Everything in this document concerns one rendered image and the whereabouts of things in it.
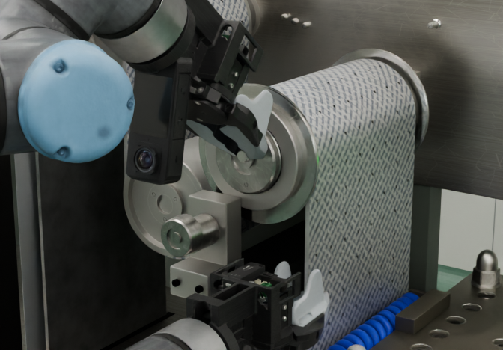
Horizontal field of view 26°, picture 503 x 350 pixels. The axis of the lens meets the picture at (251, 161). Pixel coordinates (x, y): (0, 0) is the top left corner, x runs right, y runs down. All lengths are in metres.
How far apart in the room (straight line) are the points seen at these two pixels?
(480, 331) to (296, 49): 0.45
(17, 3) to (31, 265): 0.63
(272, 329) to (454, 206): 3.06
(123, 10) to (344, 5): 0.59
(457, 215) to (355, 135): 2.91
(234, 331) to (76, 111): 0.39
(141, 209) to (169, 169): 0.30
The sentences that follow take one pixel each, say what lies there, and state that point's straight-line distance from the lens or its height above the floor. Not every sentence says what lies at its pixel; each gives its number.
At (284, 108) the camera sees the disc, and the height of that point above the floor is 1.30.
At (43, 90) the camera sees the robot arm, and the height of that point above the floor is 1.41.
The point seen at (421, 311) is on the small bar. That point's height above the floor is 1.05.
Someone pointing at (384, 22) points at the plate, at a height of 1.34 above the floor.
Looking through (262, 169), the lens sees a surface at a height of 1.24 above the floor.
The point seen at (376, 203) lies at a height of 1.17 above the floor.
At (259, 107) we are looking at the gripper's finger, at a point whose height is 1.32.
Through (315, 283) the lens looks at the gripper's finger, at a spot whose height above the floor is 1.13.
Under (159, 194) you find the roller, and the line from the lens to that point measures 1.21.
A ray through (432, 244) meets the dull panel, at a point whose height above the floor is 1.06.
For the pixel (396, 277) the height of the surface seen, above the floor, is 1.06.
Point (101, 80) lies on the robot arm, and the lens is 0.69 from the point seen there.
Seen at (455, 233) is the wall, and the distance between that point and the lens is 4.09.
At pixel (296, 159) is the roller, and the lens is 1.08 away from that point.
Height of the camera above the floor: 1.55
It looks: 16 degrees down
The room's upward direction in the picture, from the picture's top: straight up
